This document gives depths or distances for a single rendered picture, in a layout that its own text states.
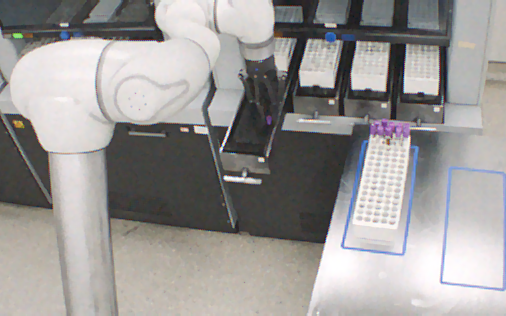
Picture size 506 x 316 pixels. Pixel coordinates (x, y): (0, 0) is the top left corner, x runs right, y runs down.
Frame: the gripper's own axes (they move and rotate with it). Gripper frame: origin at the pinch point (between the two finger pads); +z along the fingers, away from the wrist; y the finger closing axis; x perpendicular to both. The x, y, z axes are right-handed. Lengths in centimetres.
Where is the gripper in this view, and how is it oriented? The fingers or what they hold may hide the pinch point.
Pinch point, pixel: (268, 111)
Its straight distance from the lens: 162.7
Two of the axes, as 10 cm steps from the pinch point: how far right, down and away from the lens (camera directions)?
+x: -2.3, 7.2, -6.6
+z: 1.4, 6.9, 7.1
